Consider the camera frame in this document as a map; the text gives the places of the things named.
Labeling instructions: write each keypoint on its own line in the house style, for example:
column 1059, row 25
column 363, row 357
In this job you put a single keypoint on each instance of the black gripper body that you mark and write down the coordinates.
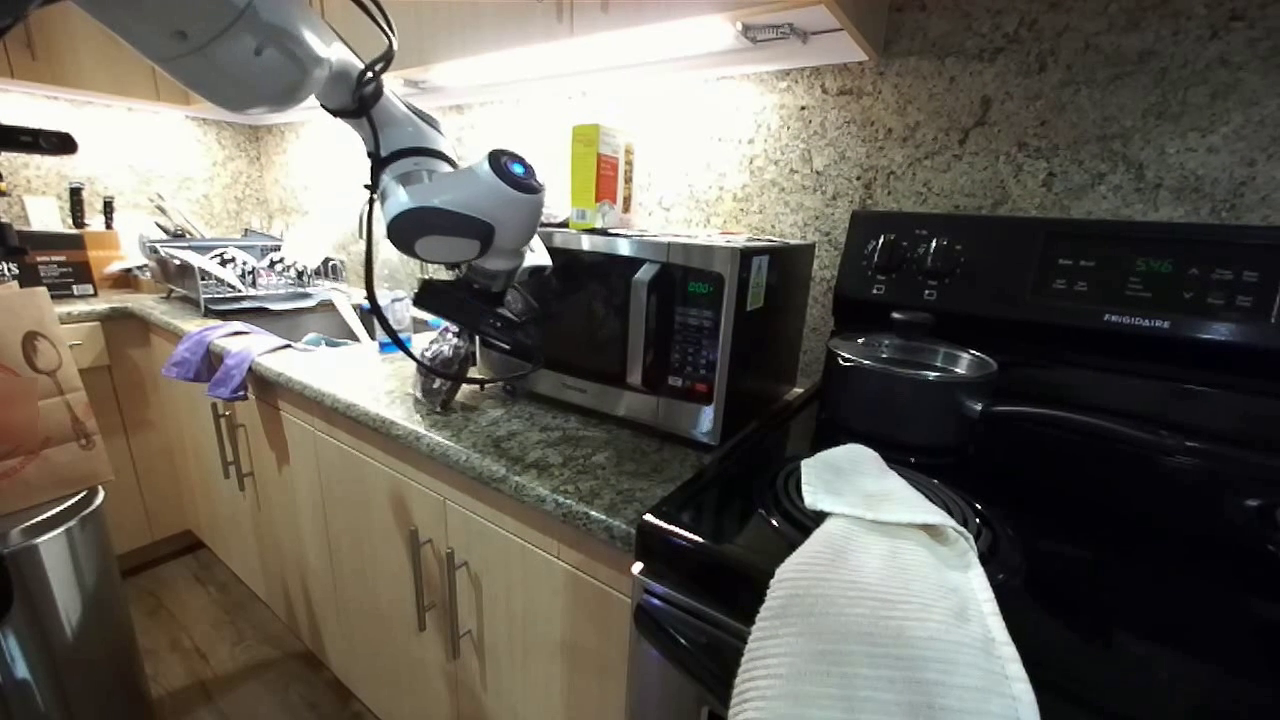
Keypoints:
column 501, row 319

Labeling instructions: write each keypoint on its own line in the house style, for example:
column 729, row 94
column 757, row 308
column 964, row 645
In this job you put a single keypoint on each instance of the grey cylindrical robot arm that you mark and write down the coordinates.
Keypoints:
column 276, row 54

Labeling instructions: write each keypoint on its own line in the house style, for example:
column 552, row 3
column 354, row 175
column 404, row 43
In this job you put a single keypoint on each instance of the stainless steel microwave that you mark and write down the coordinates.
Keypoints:
column 678, row 335

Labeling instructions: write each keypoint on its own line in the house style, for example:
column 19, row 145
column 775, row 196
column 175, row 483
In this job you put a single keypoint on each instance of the light wood upper cabinets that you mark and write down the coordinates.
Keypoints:
column 458, row 48

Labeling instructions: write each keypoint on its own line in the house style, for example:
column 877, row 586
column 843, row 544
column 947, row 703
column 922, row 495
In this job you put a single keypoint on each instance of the purple rubber gloves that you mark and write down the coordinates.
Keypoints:
column 221, row 357

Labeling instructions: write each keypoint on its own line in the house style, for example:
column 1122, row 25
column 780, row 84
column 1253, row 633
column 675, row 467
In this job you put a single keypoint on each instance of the dish drying rack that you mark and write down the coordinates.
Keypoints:
column 240, row 272

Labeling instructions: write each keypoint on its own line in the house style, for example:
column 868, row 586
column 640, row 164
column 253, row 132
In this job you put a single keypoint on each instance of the light wood base cabinets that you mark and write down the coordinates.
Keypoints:
column 419, row 586

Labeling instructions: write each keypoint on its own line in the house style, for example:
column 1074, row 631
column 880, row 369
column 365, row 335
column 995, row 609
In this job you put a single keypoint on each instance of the black saucepan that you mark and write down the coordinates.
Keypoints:
column 931, row 398

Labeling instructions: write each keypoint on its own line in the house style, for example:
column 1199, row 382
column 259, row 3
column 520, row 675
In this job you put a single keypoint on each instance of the brown paper bag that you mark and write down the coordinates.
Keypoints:
column 49, row 432

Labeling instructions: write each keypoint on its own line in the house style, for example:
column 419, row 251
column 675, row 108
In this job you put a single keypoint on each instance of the white dish towel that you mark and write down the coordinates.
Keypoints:
column 880, row 612

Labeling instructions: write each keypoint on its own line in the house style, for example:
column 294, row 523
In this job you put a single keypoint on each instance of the stainless steel trash can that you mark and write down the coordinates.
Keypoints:
column 65, row 631

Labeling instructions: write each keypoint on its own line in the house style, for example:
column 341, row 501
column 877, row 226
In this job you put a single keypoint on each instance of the black electric stove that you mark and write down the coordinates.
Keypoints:
column 1139, row 586

